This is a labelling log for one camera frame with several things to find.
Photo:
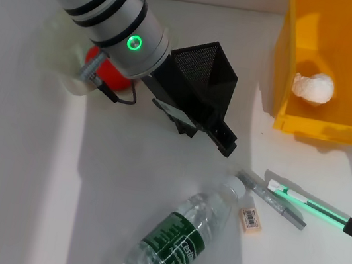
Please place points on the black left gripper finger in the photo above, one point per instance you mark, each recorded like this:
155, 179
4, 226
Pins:
223, 138

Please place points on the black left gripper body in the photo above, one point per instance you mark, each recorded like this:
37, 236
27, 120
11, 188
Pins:
181, 96

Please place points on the mint green utility knife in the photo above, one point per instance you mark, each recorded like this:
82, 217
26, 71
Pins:
317, 209

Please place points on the red-orange round fruit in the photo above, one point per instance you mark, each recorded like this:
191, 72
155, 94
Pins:
107, 77

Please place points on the white paper ball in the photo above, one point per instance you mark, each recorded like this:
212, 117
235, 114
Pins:
315, 88

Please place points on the clear water bottle green label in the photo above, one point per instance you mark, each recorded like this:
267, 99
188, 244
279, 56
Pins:
175, 239

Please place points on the black mesh pen holder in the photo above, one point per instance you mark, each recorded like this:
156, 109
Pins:
204, 59

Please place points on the silver glitter pen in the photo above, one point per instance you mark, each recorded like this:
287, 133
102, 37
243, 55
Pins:
263, 194

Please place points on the beige eraser with barcode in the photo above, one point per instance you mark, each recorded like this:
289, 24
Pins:
250, 221

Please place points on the clear wavy glass fruit plate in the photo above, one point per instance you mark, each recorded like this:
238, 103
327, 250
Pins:
67, 58

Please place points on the yellow plastic bin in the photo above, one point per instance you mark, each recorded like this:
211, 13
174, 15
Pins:
350, 49

